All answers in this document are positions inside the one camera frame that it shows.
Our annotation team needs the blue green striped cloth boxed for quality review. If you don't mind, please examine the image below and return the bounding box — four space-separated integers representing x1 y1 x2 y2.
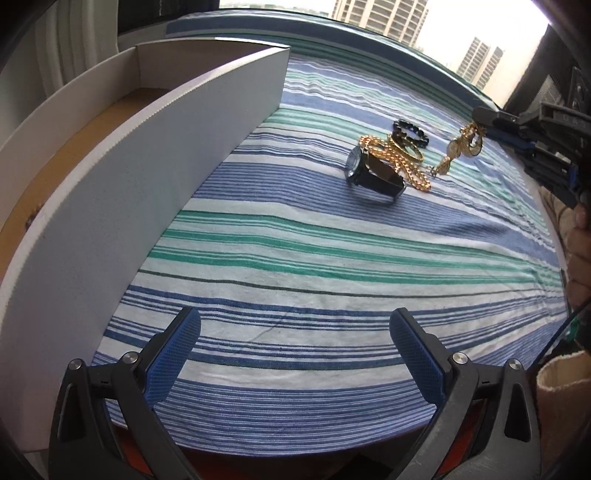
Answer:
92 7 568 450

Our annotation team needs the black framed window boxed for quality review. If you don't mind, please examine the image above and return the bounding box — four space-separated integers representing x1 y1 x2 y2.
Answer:
115 0 591 121

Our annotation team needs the slim beige tower building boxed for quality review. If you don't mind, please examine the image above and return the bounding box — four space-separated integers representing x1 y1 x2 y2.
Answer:
457 37 504 88

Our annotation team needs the beige pillow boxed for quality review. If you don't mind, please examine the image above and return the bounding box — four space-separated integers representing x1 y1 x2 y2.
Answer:
538 182 575 245

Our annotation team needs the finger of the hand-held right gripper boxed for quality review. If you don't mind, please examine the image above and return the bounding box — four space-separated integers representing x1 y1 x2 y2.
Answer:
471 106 542 133
485 124 579 191

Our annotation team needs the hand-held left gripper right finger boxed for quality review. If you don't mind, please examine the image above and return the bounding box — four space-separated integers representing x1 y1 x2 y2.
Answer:
389 308 542 480

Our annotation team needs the black wristwatch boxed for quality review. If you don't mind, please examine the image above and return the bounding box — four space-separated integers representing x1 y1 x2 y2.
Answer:
345 144 406 200

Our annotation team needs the gold wristwatch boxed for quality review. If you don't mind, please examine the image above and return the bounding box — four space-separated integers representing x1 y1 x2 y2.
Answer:
431 121 485 178

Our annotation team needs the white curtain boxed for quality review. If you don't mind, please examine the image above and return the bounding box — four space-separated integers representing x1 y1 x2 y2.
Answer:
37 0 121 93

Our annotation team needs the blue cable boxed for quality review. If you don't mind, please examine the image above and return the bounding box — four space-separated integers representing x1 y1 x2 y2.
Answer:
536 305 580 370

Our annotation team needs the black and gold bangle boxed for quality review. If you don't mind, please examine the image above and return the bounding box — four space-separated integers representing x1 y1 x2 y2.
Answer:
389 133 424 161

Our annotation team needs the white cardboard box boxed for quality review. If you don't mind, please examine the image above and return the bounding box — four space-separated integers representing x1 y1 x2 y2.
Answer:
0 39 291 453

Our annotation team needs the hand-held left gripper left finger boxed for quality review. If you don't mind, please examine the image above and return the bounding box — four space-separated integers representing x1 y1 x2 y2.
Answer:
48 307 202 480

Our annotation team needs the dark blue bead bracelet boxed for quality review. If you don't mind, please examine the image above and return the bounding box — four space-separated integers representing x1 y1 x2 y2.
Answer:
392 119 429 148

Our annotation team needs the beige knitted cloth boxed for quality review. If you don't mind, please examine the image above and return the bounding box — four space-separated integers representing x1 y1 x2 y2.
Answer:
536 351 591 418

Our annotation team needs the tall round tower building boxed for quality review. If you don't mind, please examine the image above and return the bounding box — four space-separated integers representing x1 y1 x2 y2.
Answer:
332 0 429 49

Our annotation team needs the person's right hand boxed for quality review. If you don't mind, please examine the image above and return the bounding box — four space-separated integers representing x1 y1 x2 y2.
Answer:
566 203 591 308

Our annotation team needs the gold bead necklace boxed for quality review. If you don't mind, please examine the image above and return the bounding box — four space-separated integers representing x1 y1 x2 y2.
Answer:
359 134 432 191

